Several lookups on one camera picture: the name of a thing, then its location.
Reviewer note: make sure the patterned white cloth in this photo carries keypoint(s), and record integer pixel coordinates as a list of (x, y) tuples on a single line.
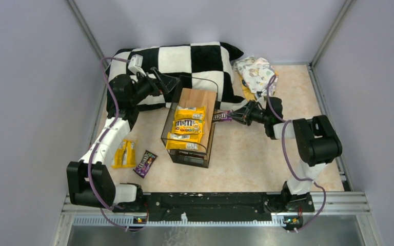
[(252, 67)]

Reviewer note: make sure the black wire shelf wooden top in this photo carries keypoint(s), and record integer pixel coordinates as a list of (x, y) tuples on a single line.
[(193, 92)]

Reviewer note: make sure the yellow cloth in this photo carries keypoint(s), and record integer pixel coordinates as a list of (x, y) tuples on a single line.
[(257, 88)]

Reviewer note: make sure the yellow candy bag left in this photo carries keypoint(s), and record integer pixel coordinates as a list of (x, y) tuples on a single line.
[(125, 155)]

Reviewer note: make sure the purple M&M candy bag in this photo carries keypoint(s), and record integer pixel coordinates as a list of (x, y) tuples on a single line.
[(145, 164)]

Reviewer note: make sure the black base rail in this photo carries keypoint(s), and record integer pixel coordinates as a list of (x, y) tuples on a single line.
[(220, 207)]

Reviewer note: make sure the purple brown M&M bag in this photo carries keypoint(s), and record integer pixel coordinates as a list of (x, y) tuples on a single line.
[(222, 116)]

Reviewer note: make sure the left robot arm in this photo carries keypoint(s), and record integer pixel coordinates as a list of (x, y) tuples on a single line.
[(89, 181)]

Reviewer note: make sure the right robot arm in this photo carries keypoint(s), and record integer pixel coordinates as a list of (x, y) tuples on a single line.
[(316, 140)]

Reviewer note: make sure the yellow peanut M&M bag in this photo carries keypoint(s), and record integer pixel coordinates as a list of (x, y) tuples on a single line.
[(187, 126)]

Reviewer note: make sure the black white checkered pillow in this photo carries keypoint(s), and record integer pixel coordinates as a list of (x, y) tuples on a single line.
[(202, 66)]

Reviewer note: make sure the yellow candy bag on shelf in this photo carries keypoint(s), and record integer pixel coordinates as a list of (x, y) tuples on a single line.
[(183, 141)]

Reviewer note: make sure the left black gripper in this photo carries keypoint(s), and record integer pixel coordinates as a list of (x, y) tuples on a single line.
[(157, 83)]

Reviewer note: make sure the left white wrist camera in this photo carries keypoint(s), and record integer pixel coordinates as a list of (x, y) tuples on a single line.
[(135, 65)]

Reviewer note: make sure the yellow candy bag back side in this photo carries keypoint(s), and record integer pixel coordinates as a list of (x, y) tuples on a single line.
[(196, 113)]

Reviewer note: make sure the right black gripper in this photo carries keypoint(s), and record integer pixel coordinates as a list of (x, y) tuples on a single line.
[(247, 115)]

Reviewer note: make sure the yellow candy bag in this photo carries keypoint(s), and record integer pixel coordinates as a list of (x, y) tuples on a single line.
[(125, 155), (183, 141), (196, 113)]

